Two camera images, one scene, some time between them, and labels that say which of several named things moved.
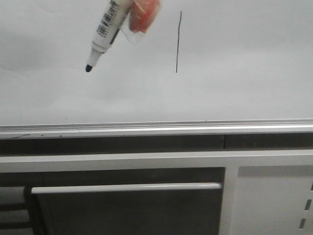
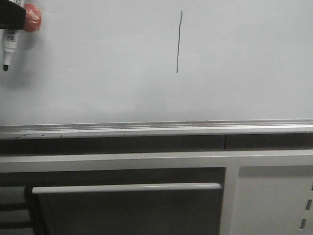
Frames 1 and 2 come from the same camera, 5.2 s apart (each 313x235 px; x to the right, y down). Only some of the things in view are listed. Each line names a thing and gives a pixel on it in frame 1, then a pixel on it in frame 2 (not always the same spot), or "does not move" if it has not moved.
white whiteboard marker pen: x=116 y=14 -> x=10 y=40
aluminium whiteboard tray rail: x=27 y=131 does not move
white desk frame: x=266 y=192 does not move
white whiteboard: x=200 y=60 does not move
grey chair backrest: x=168 y=209 does not move
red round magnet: x=143 y=13 -> x=33 y=20
